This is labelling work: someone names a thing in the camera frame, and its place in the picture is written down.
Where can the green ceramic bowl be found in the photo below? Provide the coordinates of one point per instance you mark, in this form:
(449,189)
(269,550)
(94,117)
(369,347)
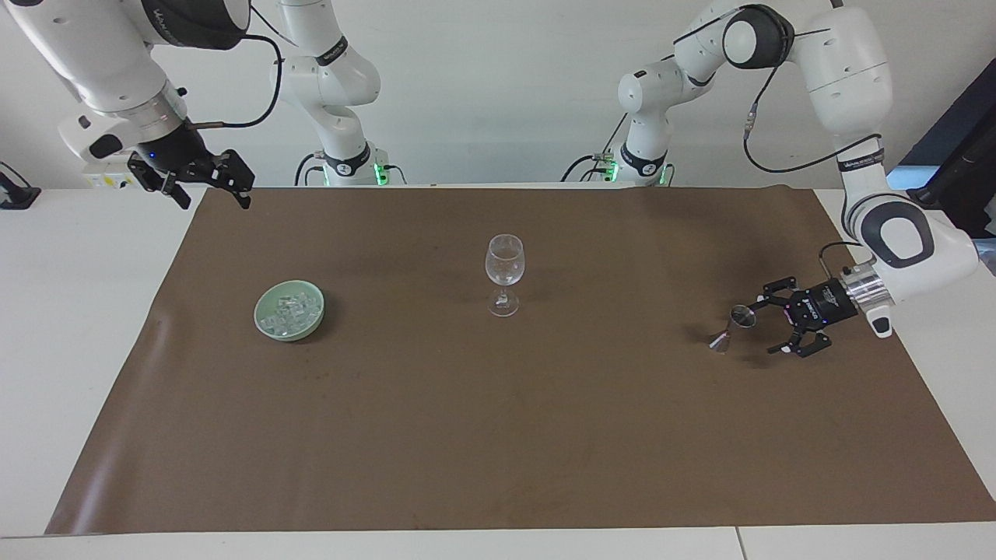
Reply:
(267,327)

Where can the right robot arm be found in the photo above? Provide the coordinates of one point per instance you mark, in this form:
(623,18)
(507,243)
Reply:
(85,54)

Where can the metal double jigger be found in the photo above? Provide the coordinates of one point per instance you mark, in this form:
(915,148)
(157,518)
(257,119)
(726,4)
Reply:
(741,316)

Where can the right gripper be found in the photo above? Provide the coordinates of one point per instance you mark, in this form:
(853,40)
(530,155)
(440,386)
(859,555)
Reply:
(175,148)

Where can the clear wine glass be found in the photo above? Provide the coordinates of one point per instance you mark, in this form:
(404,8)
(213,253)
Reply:
(504,260)

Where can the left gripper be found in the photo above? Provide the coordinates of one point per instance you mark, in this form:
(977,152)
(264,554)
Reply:
(823,303)

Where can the white box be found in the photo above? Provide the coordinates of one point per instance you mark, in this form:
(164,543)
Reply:
(105,179)

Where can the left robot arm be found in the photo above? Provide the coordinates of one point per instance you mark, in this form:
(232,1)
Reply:
(848,70)

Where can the clear ice cubes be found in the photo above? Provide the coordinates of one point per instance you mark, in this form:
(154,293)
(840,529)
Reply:
(294,311)

